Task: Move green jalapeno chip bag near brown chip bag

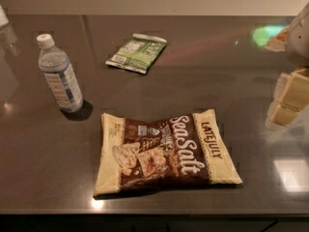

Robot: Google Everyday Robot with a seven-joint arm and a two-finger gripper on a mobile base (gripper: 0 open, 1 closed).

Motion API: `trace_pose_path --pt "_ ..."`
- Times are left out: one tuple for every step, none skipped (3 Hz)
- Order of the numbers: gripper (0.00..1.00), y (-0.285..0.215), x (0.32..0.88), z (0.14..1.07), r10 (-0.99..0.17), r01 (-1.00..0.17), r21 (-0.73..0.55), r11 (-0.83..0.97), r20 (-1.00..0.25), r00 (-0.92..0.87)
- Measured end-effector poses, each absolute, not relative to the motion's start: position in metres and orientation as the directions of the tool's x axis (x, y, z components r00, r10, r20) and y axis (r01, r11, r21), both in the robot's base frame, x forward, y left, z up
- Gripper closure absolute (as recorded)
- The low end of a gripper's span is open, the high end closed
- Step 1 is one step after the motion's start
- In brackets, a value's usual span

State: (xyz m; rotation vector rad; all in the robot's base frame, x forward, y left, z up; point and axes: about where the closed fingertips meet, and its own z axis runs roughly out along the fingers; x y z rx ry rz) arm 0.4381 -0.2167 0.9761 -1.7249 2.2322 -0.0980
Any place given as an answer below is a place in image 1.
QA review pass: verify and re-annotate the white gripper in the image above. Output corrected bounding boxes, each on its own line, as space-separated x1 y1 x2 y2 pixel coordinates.
265 3 309 131

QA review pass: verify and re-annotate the clear plastic water bottle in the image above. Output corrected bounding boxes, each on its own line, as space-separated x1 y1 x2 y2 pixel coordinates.
37 34 83 113

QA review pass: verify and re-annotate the brown sea salt chip bag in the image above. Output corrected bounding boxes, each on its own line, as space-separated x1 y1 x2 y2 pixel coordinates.
94 109 241 197

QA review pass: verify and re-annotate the green jalapeno chip bag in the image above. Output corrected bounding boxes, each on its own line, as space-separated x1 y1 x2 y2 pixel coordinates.
105 33 167 74

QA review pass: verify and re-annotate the white object at left edge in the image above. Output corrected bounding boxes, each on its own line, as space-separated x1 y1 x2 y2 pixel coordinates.
0 5 9 27

